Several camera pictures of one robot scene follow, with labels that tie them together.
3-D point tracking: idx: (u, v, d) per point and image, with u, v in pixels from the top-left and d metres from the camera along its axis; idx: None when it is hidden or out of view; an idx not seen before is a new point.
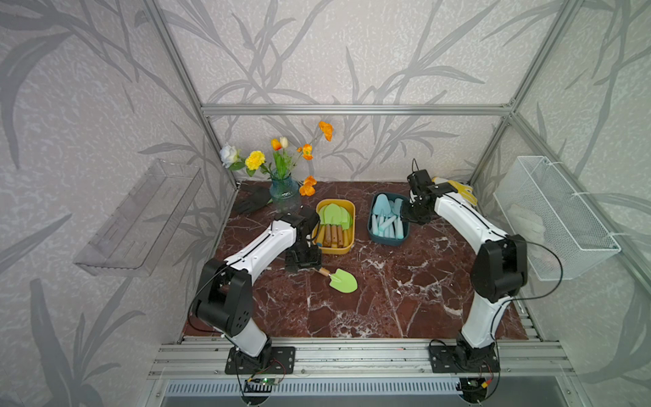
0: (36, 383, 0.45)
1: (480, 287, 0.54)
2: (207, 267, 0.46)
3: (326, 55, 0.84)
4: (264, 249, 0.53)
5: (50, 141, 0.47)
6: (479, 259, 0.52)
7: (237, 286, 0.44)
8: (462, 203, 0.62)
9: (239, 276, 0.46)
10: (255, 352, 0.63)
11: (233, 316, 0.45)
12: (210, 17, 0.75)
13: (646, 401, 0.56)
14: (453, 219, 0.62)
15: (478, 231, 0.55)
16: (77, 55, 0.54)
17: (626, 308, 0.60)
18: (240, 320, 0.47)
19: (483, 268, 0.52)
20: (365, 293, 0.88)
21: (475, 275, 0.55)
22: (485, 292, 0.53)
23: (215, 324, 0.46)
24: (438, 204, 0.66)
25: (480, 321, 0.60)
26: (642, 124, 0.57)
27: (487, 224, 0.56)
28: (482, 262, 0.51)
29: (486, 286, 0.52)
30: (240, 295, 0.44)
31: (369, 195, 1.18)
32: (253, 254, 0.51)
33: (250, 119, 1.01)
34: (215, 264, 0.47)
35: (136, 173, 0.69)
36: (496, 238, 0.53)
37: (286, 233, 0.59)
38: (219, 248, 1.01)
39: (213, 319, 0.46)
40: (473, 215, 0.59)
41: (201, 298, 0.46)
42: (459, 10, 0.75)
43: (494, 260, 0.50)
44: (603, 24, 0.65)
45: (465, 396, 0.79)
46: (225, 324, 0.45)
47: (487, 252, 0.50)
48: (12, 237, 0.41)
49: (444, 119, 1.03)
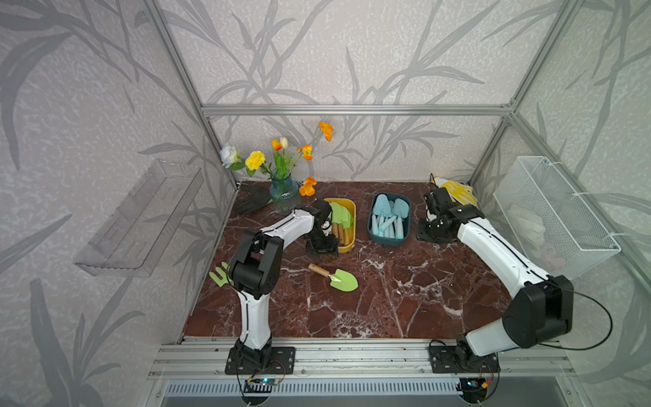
0: (37, 383, 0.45)
1: (516, 332, 0.47)
2: (246, 232, 0.55)
3: (325, 55, 0.84)
4: (292, 225, 0.63)
5: (49, 141, 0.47)
6: (516, 302, 0.45)
7: (272, 247, 0.53)
8: (492, 234, 0.54)
9: (274, 240, 0.54)
10: (258, 345, 0.64)
11: (266, 275, 0.52)
12: (210, 17, 0.75)
13: (646, 401, 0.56)
14: (485, 252, 0.53)
15: (515, 271, 0.47)
16: (77, 55, 0.54)
17: (626, 308, 0.60)
18: (270, 282, 0.55)
19: (522, 314, 0.44)
20: (365, 293, 0.88)
21: (511, 318, 0.47)
22: (524, 338, 0.45)
23: (248, 285, 0.53)
24: (464, 232, 0.58)
25: (495, 345, 0.57)
26: (642, 124, 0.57)
27: (525, 262, 0.49)
28: (520, 307, 0.44)
29: (525, 333, 0.45)
30: (274, 256, 0.53)
31: (369, 195, 1.18)
32: (283, 227, 0.61)
33: (250, 119, 1.01)
34: (252, 231, 0.56)
35: (136, 173, 0.69)
36: (536, 281, 0.45)
37: (308, 214, 0.71)
38: (219, 248, 1.01)
39: (247, 279, 0.53)
40: (507, 251, 0.51)
41: (237, 259, 0.54)
42: (459, 10, 0.75)
43: (536, 308, 0.43)
44: (603, 24, 0.65)
45: (465, 396, 0.79)
46: (258, 284, 0.53)
47: (529, 298, 0.43)
48: (12, 237, 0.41)
49: (445, 119, 1.03)
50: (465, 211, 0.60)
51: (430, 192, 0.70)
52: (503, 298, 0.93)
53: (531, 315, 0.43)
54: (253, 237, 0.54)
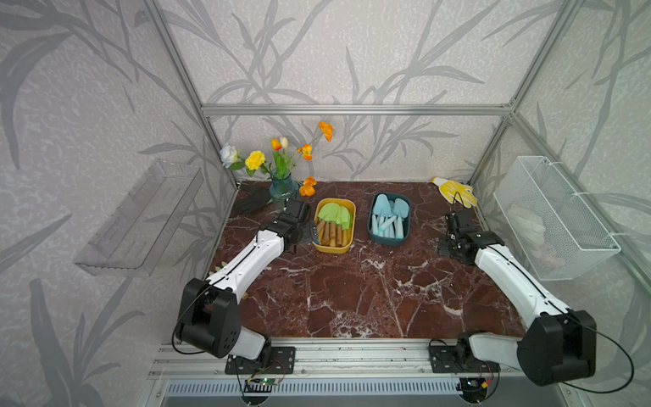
0: (37, 383, 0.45)
1: (531, 367, 0.44)
2: (189, 289, 0.44)
3: (326, 55, 0.84)
4: (249, 264, 0.50)
5: (50, 141, 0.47)
6: (533, 333, 0.42)
7: (222, 306, 0.42)
8: (509, 259, 0.54)
9: (222, 298, 0.43)
10: (254, 354, 0.63)
11: (219, 338, 0.42)
12: (210, 17, 0.75)
13: (646, 401, 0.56)
14: (499, 276, 0.53)
15: (532, 300, 0.45)
16: (77, 55, 0.54)
17: (627, 307, 0.60)
18: (227, 340, 0.45)
19: (538, 346, 0.42)
20: (365, 292, 0.89)
21: (524, 349, 0.45)
22: (538, 374, 0.42)
23: (202, 346, 0.43)
24: (483, 256, 0.57)
25: (499, 359, 0.55)
26: (642, 124, 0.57)
27: (542, 292, 0.47)
28: (536, 339, 0.42)
29: (538, 369, 0.42)
30: (225, 315, 0.42)
31: (369, 195, 1.18)
32: (237, 271, 0.48)
33: (251, 119, 1.01)
34: (197, 285, 0.44)
35: (136, 173, 0.69)
36: (554, 313, 0.43)
37: (273, 242, 0.57)
38: (219, 248, 1.01)
39: (199, 339, 0.44)
40: (524, 279, 0.49)
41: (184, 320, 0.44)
42: (459, 9, 0.75)
43: (553, 341, 0.41)
44: (603, 24, 0.65)
45: (465, 396, 0.79)
46: (213, 346, 0.43)
47: (544, 330, 0.41)
48: (13, 236, 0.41)
49: (445, 119, 1.03)
50: (484, 236, 0.60)
51: (453, 214, 0.69)
52: (503, 298, 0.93)
53: (544, 345, 0.41)
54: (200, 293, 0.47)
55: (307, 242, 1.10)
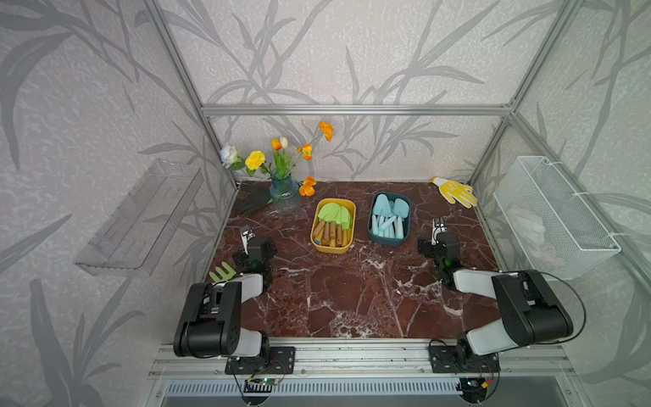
0: (37, 383, 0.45)
1: (516, 333, 0.46)
2: (192, 291, 0.48)
3: (325, 55, 0.84)
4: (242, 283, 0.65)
5: (50, 141, 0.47)
6: (498, 296, 0.50)
7: (230, 290, 0.48)
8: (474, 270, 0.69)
9: (229, 285, 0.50)
10: (255, 352, 0.64)
11: (227, 326, 0.45)
12: (210, 17, 0.75)
13: (646, 401, 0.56)
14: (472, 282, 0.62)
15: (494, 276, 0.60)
16: (77, 55, 0.54)
17: (627, 308, 0.60)
18: (234, 332, 0.46)
19: (506, 303, 0.48)
20: (365, 292, 0.89)
21: (506, 321, 0.49)
22: (521, 331, 0.45)
23: (206, 346, 0.43)
24: (458, 278, 0.68)
25: (495, 345, 0.57)
26: (642, 125, 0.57)
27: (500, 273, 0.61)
28: (503, 297, 0.49)
29: (519, 326, 0.46)
30: (234, 297, 0.47)
31: (369, 195, 1.18)
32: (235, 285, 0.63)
33: (251, 119, 1.01)
34: (200, 287, 0.48)
35: (136, 173, 0.69)
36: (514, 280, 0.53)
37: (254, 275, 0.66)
38: (219, 248, 1.01)
39: (204, 337, 0.44)
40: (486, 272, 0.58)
41: (187, 321, 0.45)
42: (459, 10, 0.75)
43: (509, 287, 0.49)
44: (603, 24, 0.65)
45: (465, 396, 0.79)
46: (219, 337, 0.44)
47: (500, 281, 0.50)
48: (12, 237, 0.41)
49: (445, 119, 1.03)
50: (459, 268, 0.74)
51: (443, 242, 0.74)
52: None
53: (508, 297, 0.48)
54: (203, 293, 0.48)
55: (307, 242, 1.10)
